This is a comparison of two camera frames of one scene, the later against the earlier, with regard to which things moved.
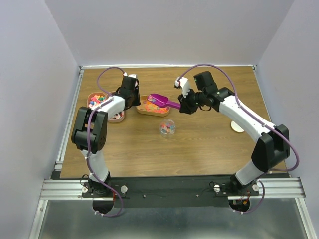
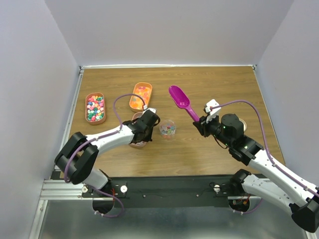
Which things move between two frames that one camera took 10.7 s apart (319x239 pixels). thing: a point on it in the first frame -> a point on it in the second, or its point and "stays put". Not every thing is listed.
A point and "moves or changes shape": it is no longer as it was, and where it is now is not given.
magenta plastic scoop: (162, 100) -> (182, 100)
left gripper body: (135, 96) -> (148, 136)
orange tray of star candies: (148, 108) moves or changes shape
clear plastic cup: (167, 127) stays put
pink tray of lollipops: (118, 117) -> (137, 144)
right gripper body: (192, 101) -> (212, 127)
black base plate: (171, 192) stays put
